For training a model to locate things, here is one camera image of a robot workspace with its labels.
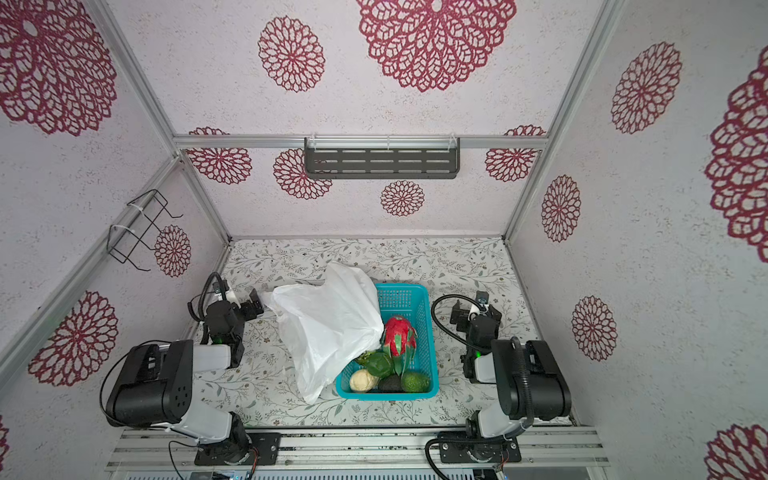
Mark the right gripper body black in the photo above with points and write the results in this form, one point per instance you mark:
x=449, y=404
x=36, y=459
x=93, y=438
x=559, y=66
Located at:
x=462, y=312

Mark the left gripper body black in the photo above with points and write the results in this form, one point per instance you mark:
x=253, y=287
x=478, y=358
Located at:
x=248, y=304

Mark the red dragon fruit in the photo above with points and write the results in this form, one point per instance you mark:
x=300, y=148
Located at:
x=400, y=337

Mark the white plastic bag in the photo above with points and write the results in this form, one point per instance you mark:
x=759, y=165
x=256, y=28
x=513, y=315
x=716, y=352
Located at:
x=326, y=326

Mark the green avocado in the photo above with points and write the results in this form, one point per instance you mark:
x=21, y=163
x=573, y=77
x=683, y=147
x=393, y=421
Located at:
x=415, y=382

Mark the green leafy fruit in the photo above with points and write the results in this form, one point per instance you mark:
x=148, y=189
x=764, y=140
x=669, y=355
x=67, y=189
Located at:
x=379, y=364

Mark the dark brown avocado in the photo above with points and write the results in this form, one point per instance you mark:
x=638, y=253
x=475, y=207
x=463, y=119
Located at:
x=390, y=384

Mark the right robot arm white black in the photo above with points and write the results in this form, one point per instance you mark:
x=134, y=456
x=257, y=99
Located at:
x=528, y=381

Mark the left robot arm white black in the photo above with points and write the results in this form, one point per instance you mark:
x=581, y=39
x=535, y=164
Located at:
x=154, y=388

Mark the teal plastic basket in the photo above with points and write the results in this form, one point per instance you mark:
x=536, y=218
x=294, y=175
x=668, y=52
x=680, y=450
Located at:
x=410, y=301

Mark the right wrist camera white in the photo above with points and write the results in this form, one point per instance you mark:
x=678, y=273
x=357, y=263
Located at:
x=481, y=301

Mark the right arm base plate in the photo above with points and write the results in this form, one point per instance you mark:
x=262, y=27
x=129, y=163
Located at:
x=457, y=448

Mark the black wire wall rack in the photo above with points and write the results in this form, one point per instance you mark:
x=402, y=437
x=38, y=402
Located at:
x=124, y=239

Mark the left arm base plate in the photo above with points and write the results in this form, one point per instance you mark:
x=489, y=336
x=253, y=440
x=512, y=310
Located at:
x=262, y=450

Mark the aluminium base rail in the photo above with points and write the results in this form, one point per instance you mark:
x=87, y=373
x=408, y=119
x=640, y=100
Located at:
x=362, y=448

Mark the dark grey wall shelf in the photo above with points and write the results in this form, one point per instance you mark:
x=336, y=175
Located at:
x=383, y=159

